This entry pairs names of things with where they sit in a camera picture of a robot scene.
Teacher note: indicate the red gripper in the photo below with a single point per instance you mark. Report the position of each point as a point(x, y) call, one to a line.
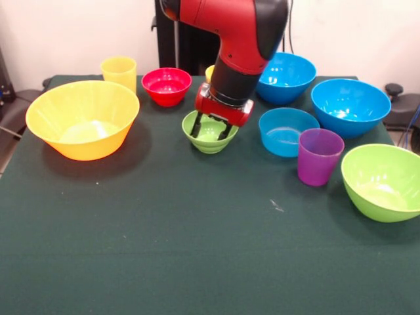
point(223, 111)

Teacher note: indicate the small green bowl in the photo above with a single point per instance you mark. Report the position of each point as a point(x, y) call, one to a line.
point(210, 144)

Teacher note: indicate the yellow cup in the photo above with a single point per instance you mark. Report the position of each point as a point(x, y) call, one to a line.
point(210, 73)

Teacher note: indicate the small red bowl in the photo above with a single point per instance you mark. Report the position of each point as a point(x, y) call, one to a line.
point(167, 88)

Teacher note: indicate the small blue ridged bowl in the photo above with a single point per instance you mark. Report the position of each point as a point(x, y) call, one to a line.
point(282, 138)

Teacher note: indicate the black robot column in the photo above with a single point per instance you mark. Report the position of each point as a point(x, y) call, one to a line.
point(187, 49)

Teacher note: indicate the large blue bowl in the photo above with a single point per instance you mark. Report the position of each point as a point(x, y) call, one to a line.
point(288, 78)
point(351, 108)

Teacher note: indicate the dark green tablecloth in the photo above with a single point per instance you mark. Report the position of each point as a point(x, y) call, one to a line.
point(197, 229)

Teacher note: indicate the translucent yellow-green cup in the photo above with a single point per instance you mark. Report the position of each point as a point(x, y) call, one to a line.
point(118, 73)

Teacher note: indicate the purple cup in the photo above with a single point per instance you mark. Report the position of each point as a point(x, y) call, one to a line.
point(318, 164)

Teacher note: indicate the large orange bowl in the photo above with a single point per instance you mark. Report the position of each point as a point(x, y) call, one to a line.
point(82, 131)

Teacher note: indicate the large green bowl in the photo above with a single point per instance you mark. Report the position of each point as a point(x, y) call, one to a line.
point(380, 187)

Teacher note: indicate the black robot pedestal leg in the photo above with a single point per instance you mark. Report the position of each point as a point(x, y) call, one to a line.
point(403, 111)
point(13, 111)

